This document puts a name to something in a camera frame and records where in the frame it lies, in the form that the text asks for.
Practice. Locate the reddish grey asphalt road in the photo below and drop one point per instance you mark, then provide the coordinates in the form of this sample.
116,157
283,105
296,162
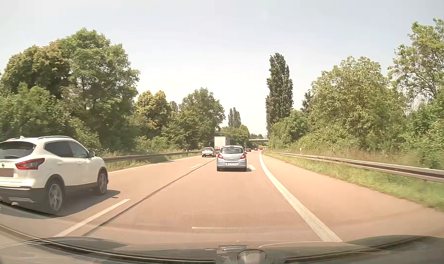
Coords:
214,198

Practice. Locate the metal guard rail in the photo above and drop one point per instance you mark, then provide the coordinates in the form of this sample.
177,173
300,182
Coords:
383,167
145,156

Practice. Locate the wood of green trees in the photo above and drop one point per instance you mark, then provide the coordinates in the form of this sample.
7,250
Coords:
82,99
361,106

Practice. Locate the concrete bridge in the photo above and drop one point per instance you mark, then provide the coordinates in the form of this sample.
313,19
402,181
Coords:
258,140

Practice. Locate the queue of distant cars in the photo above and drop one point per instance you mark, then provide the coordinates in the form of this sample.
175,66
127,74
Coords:
254,149

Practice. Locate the white lorry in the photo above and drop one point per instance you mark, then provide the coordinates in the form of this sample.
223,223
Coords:
220,142

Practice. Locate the grass verge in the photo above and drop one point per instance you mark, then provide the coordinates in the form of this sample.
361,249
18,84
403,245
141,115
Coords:
141,163
390,183

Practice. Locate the road markings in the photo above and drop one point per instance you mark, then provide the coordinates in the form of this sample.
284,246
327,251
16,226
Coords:
302,211

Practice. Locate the car's own bonnet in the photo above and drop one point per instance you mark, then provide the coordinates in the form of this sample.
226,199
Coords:
222,253

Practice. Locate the silver hatchback car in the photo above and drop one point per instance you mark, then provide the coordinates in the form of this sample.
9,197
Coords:
231,158

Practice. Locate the white SUV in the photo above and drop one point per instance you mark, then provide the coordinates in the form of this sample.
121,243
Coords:
49,165

